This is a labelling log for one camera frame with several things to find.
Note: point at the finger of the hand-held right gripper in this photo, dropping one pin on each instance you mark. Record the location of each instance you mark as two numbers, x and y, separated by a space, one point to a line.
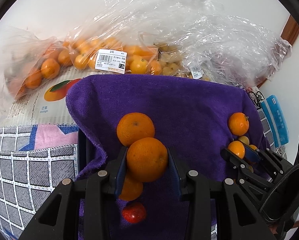
252 153
235 162

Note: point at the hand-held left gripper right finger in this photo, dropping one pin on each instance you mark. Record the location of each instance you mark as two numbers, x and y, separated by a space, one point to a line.
173 172

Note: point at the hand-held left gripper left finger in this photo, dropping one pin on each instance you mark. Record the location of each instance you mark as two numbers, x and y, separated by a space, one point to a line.
120 172

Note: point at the yellow citrus fruit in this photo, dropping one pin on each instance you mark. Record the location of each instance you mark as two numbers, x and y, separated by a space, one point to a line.
252 147

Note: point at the small yellow-green fruit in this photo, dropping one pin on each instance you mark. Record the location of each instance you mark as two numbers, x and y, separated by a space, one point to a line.
243 139

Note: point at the small orange mandarin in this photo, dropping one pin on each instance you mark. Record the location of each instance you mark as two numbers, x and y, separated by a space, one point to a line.
131 188

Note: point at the large orange mandarin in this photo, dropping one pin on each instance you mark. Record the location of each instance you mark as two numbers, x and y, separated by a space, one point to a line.
135 129
147 159

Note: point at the orange mandarin with stem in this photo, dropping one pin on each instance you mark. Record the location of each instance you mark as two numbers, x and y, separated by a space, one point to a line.
238 123

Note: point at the small red fruit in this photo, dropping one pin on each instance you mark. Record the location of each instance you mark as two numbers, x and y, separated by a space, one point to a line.
134 212

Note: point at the purple towel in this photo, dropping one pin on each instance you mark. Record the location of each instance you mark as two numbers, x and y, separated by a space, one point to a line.
189 110

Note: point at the clear bag of yellow fruits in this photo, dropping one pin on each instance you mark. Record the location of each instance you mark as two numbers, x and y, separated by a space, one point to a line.
169 65

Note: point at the blue tissue pack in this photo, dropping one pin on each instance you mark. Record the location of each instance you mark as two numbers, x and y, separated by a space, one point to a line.
275 120

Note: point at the grey checked bed sheet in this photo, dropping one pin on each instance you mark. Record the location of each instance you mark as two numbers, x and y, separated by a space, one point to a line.
14 180

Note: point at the mango printed box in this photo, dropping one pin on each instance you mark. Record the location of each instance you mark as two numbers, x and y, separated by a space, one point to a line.
39 97

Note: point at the labelled clear bag of kumquats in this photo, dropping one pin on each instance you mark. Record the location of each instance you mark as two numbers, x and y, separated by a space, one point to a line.
137 62

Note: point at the clear bag of mandarins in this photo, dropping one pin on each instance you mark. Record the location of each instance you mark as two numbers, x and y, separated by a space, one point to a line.
47 67

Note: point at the large crumpled clear plastic bag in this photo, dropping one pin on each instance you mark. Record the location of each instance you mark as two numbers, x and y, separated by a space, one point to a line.
214 30

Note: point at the brown wooden door frame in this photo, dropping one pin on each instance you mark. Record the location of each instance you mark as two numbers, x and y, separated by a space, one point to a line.
290 27

